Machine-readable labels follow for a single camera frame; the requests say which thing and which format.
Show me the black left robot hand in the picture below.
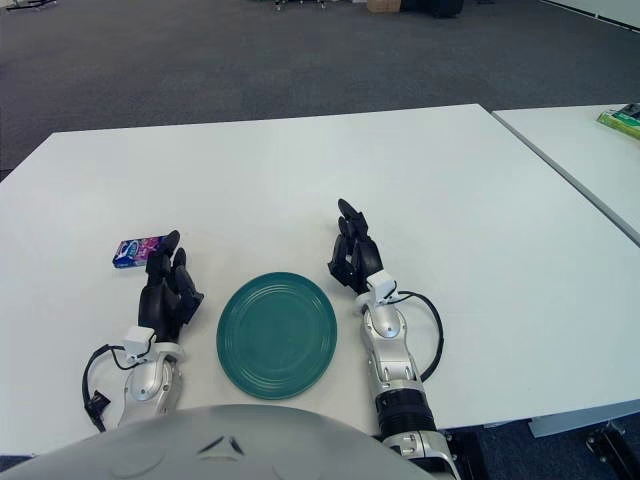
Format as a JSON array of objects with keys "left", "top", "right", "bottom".
[{"left": 137, "top": 229, "right": 206, "bottom": 347}]

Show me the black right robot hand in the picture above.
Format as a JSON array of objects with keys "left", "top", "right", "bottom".
[{"left": 327, "top": 198, "right": 386, "bottom": 296}]

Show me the blue purple gum box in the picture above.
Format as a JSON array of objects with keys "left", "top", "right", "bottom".
[{"left": 111, "top": 235, "right": 169, "bottom": 272}]

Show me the teal green round plate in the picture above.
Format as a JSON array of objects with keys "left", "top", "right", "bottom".
[{"left": 216, "top": 271, "right": 339, "bottom": 400}]

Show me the grey robot torso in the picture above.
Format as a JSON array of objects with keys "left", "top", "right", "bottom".
[{"left": 0, "top": 403, "right": 436, "bottom": 480}]

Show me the black bulky object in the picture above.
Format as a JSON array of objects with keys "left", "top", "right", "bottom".
[{"left": 402, "top": 0, "right": 466, "bottom": 20}]

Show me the green cardboard box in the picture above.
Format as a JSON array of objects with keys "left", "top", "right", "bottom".
[{"left": 596, "top": 102, "right": 640, "bottom": 141}]

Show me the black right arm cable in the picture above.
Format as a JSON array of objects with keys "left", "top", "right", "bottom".
[{"left": 392, "top": 291, "right": 445, "bottom": 384}]

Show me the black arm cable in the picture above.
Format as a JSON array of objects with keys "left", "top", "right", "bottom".
[
  {"left": 82, "top": 343, "right": 151, "bottom": 434},
  {"left": 392, "top": 291, "right": 445, "bottom": 384}
]

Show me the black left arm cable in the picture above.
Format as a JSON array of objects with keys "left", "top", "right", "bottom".
[{"left": 82, "top": 343, "right": 151, "bottom": 434}]

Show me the black table foot bracket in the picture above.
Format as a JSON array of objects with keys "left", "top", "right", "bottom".
[{"left": 584, "top": 419, "right": 640, "bottom": 480}]

